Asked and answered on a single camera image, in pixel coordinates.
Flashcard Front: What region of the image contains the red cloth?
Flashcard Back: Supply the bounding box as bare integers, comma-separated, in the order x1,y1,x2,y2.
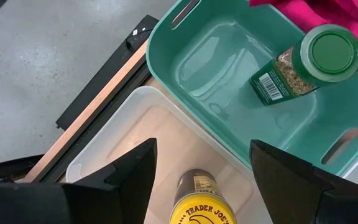
249,0,358,71

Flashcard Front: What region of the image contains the green-lid spice jar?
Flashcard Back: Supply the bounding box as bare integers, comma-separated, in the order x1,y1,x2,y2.
249,24,358,106

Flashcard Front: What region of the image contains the black metal table frame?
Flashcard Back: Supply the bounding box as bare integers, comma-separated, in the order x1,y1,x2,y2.
31,14,160,184

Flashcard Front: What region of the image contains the teal plastic bin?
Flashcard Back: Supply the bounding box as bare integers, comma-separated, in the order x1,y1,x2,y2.
146,0,358,177

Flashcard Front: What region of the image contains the clear plastic bin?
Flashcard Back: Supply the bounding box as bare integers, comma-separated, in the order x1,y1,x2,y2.
65,85,273,224

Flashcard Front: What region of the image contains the yellow-lid spice jar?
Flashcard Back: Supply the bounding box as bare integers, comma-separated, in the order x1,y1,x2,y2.
169,169,238,224

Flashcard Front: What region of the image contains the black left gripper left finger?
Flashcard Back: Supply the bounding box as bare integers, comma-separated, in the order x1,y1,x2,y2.
61,138,158,224

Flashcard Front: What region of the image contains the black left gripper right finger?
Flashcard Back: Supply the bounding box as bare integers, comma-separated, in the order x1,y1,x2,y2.
249,139,335,224

